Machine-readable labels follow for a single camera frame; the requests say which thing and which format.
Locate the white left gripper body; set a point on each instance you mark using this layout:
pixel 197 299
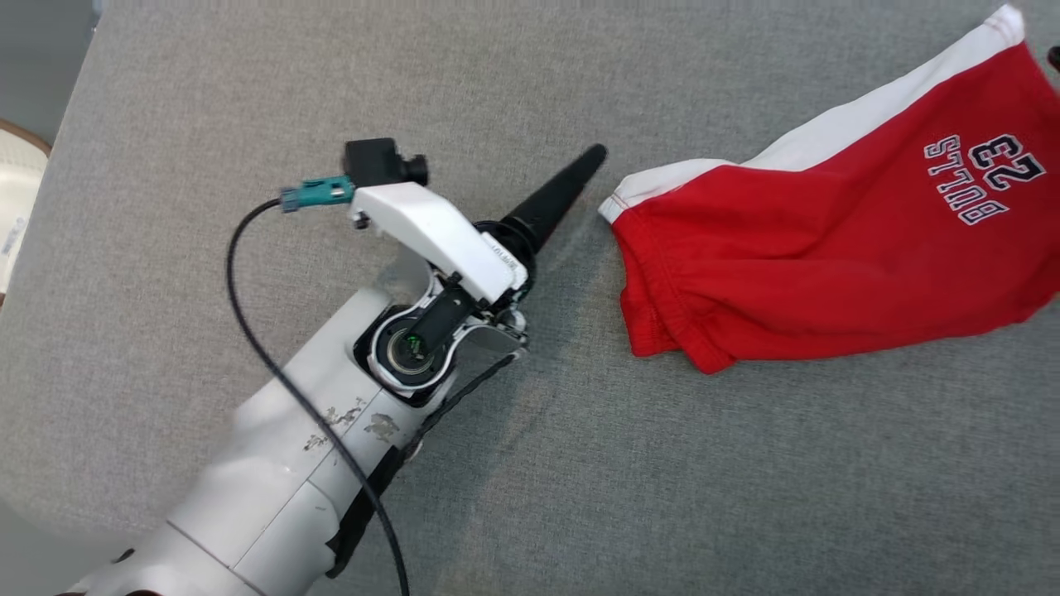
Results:
pixel 431 228

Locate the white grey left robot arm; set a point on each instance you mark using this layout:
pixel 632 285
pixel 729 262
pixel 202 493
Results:
pixel 273 488

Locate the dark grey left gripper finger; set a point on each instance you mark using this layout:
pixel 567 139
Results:
pixel 555 194

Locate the red shorts with white stripe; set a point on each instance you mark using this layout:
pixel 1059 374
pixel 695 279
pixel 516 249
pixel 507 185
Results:
pixel 828 265

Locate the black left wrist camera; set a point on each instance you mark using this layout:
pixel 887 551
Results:
pixel 377 163

